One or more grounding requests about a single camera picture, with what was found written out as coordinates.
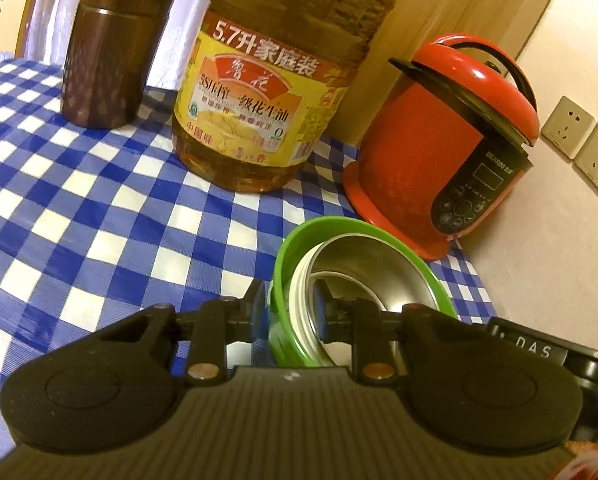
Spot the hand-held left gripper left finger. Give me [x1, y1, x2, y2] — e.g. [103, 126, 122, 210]
[99, 280, 269, 387]

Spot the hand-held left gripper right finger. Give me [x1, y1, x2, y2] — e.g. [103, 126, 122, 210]
[313, 280, 484, 382]

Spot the green plastic bowl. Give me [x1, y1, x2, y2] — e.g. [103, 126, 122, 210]
[268, 216, 458, 368]

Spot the stainless steel bowl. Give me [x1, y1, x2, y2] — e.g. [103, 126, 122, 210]
[306, 234, 444, 358]

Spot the red electric pressure cooker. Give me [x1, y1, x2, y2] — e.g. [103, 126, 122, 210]
[342, 34, 540, 262]

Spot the blue white checkered tablecloth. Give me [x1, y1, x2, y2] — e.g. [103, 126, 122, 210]
[0, 57, 496, 391]

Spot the large cooking oil bottle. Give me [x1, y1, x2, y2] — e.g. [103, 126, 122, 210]
[171, 0, 398, 194]

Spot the brown cylindrical canister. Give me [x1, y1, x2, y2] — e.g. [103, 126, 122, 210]
[61, 0, 184, 129]

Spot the beige curtain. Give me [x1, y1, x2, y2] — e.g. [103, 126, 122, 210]
[376, 0, 566, 63]

